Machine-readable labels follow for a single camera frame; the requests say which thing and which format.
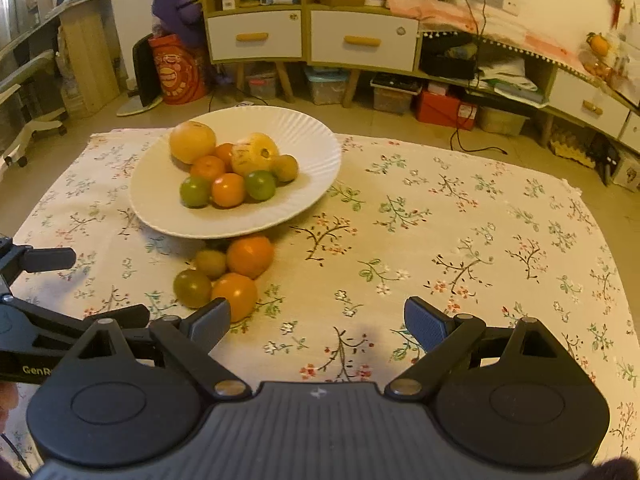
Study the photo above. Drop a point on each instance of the low wooden shelf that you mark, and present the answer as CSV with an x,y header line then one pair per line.
x,y
550,82

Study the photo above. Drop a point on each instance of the floral tablecloth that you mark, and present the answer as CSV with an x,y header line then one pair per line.
x,y
450,240

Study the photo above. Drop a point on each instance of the dark green tangerine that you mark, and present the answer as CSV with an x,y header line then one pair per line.
x,y
192,287

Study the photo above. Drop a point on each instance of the black panel on round base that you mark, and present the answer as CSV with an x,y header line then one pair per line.
x,y
144,70

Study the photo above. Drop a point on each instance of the smooth yellow grapefruit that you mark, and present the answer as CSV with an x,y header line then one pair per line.
x,y
192,142

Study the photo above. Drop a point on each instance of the folded white clothes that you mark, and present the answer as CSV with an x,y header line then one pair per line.
x,y
505,80

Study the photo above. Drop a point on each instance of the clear bin with dark lid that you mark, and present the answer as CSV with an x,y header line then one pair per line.
x,y
395,97

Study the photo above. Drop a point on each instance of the white ribbed plate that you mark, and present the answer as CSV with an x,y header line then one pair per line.
x,y
305,135

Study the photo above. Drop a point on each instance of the white office chair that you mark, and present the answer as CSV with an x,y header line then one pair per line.
x,y
30,67

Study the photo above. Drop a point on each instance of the large orange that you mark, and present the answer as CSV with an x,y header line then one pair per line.
x,y
235,290
250,256

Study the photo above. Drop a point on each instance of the egg tray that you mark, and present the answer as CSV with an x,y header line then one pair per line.
x,y
572,147

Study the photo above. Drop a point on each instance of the olive green citrus back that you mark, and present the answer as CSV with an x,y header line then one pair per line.
x,y
210,262

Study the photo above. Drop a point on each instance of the white low cabinet drawer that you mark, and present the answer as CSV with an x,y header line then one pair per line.
x,y
592,100

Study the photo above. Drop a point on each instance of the wooden desk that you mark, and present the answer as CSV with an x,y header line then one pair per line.
x,y
90,60

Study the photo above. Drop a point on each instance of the yellow grapefruit with stem scar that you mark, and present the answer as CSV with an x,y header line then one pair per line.
x,y
254,152

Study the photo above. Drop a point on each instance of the red box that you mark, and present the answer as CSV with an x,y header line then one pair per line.
x,y
440,110

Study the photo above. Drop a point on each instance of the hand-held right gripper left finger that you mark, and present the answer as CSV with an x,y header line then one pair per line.
x,y
212,322

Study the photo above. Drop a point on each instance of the orange fruit decoration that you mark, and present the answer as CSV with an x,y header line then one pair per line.
x,y
599,45

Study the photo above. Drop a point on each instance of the small clear storage bin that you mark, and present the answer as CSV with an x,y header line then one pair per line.
x,y
261,87

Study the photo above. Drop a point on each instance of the clear bin with blue lid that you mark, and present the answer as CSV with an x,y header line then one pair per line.
x,y
326,87

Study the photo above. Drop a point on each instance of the wooden cabinet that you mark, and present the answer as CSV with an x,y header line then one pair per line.
x,y
306,35

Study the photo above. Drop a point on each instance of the purple plush toy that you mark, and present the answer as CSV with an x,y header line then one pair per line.
x,y
175,0

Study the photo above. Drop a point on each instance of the beige storage bin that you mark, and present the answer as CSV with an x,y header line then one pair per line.
x,y
502,121

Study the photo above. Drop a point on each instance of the orange printed bag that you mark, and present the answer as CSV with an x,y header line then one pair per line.
x,y
175,70

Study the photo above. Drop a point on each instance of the orange tangerine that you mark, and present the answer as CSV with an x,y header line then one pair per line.
x,y
228,190
224,151
207,167

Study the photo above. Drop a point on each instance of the white thermometer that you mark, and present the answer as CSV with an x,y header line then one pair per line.
x,y
277,1

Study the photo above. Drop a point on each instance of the person's left hand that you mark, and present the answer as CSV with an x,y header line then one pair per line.
x,y
6,400

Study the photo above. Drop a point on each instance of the small yellow-green citrus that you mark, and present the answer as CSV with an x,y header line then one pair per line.
x,y
286,167

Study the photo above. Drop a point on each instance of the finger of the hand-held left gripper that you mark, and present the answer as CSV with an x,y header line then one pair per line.
x,y
55,316
47,258

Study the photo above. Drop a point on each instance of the pink cloth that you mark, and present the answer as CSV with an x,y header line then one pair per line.
x,y
450,12

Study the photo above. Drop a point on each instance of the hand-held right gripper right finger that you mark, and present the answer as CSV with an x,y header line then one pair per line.
x,y
425,321

